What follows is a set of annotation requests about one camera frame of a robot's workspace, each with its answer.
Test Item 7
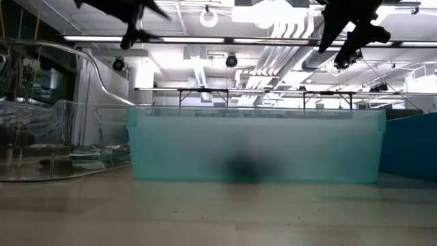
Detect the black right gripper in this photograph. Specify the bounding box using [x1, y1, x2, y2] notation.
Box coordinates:
[315, 0, 392, 64]

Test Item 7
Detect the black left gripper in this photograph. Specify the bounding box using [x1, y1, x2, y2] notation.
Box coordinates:
[74, 0, 172, 49]

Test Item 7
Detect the black ceiling track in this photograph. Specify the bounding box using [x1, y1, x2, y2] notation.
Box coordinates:
[384, 1, 421, 16]

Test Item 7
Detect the white table with black legs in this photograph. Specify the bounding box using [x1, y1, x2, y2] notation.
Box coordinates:
[135, 87, 270, 107]
[269, 90, 437, 111]

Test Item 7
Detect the white ceiling pipe bundle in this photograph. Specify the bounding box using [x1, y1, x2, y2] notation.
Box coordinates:
[235, 13, 317, 107]

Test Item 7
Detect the green translucent plastic bin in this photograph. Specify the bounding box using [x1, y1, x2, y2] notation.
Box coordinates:
[126, 105, 387, 185]

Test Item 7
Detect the blue plastic bin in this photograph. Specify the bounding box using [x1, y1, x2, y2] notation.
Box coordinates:
[378, 112, 437, 182]

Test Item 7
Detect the clear plastic bin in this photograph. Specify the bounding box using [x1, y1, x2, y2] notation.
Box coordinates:
[0, 38, 137, 183]

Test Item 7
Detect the white ceiling ring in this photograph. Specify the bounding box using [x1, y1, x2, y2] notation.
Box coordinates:
[199, 8, 219, 29]

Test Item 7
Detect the grey round air duct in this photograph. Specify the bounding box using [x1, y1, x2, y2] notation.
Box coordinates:
[302, 47, 337, 72]

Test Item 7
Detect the white ceiling duct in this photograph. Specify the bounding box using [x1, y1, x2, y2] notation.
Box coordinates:
[183, 44, 214, 103]

